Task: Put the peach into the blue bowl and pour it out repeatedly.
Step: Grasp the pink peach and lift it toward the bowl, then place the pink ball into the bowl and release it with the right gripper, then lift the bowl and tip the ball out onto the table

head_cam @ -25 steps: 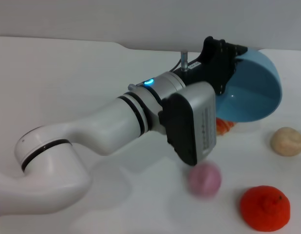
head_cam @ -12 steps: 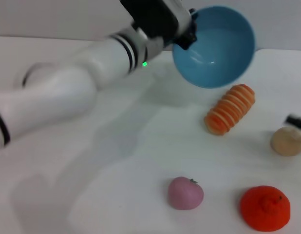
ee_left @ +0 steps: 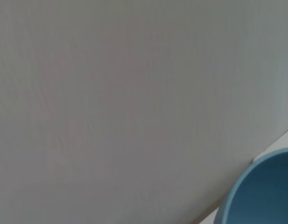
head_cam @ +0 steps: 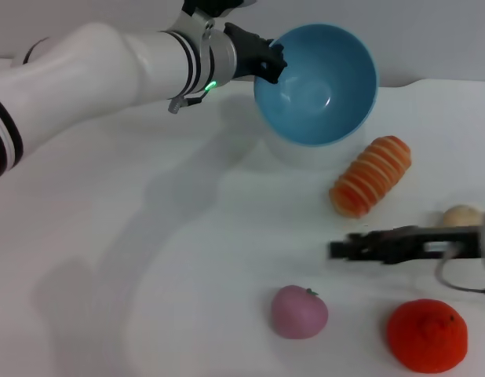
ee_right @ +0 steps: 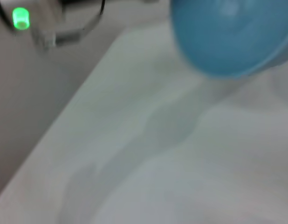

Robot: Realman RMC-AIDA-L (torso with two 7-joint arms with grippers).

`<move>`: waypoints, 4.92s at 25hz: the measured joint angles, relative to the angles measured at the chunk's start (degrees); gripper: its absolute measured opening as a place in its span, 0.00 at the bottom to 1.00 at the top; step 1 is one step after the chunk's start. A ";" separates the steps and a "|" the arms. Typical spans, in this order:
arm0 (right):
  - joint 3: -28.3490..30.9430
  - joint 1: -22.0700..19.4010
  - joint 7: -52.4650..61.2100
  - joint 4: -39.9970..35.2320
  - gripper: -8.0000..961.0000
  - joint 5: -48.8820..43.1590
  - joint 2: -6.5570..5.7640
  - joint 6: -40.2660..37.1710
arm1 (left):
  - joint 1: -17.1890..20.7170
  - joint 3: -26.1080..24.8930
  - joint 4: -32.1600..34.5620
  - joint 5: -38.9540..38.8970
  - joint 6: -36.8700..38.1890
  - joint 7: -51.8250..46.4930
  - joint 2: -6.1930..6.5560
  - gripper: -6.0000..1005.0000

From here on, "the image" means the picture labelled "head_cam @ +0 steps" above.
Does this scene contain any pink toy peach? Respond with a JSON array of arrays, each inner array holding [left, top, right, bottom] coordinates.
[[270, 284, 329, 339]]

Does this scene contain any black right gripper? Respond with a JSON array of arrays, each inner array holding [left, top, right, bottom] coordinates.
[[329, 225, 483, 265]]

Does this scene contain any orange toy tangerine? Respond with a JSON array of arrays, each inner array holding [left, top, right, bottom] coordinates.
[[386, 298, 469, 374]]

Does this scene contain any beige round toy bun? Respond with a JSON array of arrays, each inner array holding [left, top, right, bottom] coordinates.
[[442, 203, 485, 227]]

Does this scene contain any blue bowl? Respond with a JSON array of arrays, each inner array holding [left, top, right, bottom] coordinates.
[[253, 23, 380, 170]]

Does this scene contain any arm cable with connector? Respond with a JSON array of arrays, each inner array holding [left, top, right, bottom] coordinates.
[[168, 80, 218, 115], [436, 245, 485, 296]]

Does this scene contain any orange striped toy bread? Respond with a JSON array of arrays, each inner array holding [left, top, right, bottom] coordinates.
[[329, 135, 413, 218]]

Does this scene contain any left wrist camera housing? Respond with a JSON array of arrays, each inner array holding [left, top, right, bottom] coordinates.
[[181, 0, 256, 19]]

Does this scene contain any left arm cable with connector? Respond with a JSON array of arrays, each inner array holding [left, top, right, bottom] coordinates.
[[168, 80, 218, 115]]

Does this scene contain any right arm cable with connector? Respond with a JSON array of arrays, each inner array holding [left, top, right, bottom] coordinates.
[[436, 245, 485, 296]]

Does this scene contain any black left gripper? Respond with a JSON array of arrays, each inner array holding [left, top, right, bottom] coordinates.
[[223, 22, 289, 85]]

